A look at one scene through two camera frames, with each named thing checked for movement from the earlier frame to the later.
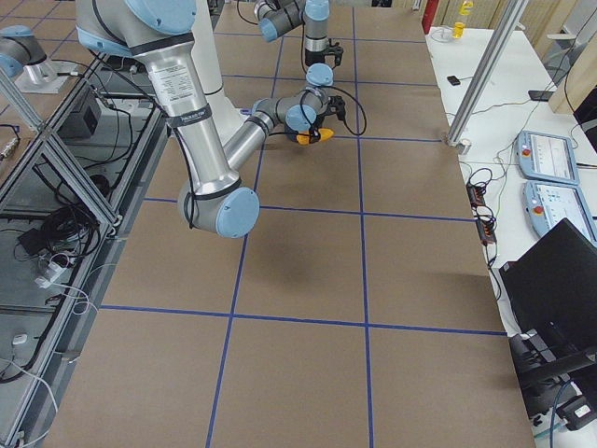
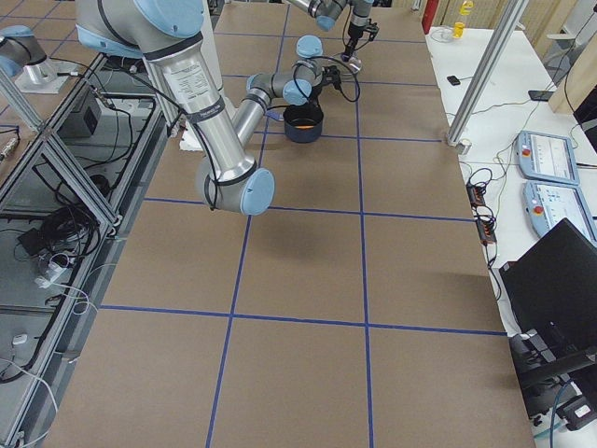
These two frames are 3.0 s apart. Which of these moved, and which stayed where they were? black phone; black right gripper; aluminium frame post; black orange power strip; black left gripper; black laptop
Moved: black right gripper; black left gripper
Stayed: black orange power strip; black laptop; black phone; aluminium frame post
